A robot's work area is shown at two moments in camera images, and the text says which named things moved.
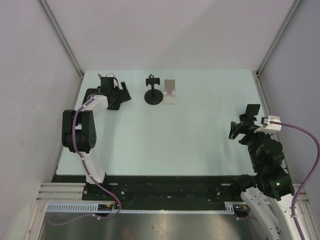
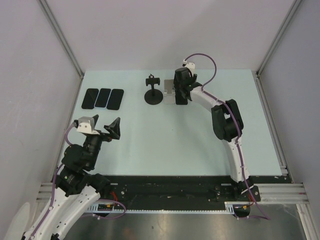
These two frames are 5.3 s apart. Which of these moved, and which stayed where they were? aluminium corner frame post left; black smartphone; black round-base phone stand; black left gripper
Moved: black left gripper
Stayed: black smartphone; black round-base phone stand; aluminium corner frame post left
